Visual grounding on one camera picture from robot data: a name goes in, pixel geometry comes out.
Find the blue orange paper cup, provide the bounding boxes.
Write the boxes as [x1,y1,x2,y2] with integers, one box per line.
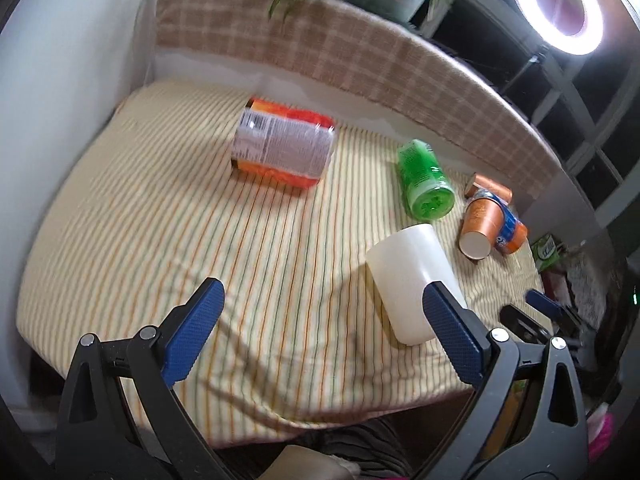
[473,191,528,255]

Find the white plastic cup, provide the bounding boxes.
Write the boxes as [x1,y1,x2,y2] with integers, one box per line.
[364,223,466,346]

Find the orange paper cup front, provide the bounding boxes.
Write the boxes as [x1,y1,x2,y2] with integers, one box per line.
[458,197,504,261]

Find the green plastic tea cup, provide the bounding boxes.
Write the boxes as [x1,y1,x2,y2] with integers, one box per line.
[397,139,456,222]

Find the orange labelled noodle cup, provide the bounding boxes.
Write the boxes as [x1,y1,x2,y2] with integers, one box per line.
[230,98,335,190]

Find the white lace cloth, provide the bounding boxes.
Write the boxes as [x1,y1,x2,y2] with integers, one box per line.
[565,252,612,328]

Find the green cardboard box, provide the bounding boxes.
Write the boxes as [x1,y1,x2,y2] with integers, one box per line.
[530,233,560,273]

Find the yellow striped table cloth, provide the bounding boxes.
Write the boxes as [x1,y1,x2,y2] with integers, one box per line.
[15,78,554,449]

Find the beige plaid blanket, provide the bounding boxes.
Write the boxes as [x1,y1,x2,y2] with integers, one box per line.
[156,0,562,197]

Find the ring light on black tripod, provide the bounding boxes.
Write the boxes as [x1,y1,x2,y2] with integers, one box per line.
[500,0,604,96]

